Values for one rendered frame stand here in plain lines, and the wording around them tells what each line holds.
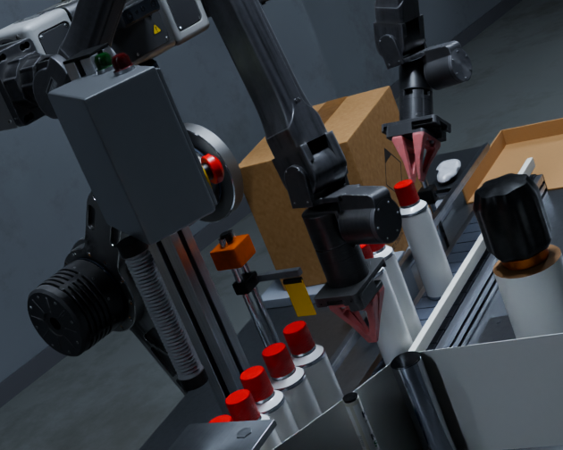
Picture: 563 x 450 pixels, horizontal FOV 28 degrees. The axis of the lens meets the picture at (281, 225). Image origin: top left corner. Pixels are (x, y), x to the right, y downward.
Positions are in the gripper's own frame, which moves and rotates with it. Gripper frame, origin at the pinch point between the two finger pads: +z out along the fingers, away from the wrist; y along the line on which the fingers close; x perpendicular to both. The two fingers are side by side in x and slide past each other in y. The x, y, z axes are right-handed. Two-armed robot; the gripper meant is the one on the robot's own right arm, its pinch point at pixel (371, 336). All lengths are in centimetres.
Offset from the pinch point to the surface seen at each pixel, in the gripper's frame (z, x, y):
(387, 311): 3.4, 4.2, 13.0
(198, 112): 44, 243, 307
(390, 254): -2.6, 4.2, 19.6
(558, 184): 18, 0, 85
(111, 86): -46, 9, -19
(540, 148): 18, 10, 106
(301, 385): -1.6, 3.6, -13.7
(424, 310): 13.4, 8.2, 30.5
